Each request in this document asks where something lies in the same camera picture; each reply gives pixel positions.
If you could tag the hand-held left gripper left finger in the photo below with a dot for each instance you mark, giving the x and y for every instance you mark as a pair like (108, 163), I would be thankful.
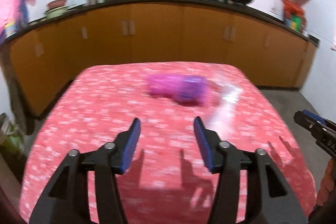
(130, 145)

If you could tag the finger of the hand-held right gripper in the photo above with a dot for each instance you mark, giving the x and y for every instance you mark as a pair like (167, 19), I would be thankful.
(307, 117)

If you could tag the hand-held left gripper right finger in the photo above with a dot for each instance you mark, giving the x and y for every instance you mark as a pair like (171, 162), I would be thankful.
(204, 145)

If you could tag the clear plastic bottle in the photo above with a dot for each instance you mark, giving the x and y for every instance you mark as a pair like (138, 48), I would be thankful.
(228, 98)

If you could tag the purple plastic pouch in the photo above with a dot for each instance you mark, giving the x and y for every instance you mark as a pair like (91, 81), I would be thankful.
(178, 88)

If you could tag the person's right hand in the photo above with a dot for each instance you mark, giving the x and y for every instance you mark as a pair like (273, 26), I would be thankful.
(326, 184)

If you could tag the red floral tablecloth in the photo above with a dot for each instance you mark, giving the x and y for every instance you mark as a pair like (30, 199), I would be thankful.
(92, 108)

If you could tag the green packets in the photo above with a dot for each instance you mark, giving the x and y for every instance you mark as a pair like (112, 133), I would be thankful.
(295, 22)

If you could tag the orange bag on counter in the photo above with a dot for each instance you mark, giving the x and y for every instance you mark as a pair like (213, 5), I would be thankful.
(292, 6)

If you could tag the brown lower kitchen cabinets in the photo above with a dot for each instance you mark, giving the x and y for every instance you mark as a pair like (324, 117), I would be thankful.
(157, 35)

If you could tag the green plastic bag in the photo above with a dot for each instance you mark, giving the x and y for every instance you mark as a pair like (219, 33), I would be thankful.
(10, 137)

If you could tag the green basin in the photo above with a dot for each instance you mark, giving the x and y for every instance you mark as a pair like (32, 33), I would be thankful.
(55, 12)

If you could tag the pink plastic colander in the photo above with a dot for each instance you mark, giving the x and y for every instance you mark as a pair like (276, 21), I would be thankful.
(56, 3)

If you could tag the small colourful packet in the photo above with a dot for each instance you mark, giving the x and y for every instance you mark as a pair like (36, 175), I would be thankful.
(10, 27)

